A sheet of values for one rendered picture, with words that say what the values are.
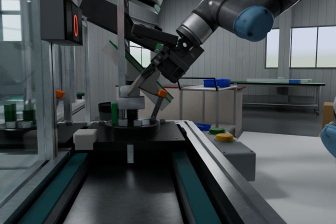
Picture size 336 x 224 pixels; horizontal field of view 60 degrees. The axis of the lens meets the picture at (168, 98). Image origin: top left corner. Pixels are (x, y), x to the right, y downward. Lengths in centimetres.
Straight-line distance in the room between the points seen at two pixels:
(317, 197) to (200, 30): 44
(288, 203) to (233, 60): 870
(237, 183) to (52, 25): 37
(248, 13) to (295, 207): 40
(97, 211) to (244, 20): 46
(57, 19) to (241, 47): 885
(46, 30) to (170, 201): 33
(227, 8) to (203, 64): 881
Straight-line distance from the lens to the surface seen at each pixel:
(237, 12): 67
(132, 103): 72
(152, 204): 48
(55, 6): 51
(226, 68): 931
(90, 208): 48
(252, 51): 921
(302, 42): 915
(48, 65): 55
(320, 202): 69
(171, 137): 66
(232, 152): 60
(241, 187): 43
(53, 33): 51
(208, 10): 73
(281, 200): 66
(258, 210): 38
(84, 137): 64
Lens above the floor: 112
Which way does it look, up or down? 6 degrees down
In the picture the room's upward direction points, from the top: straight up
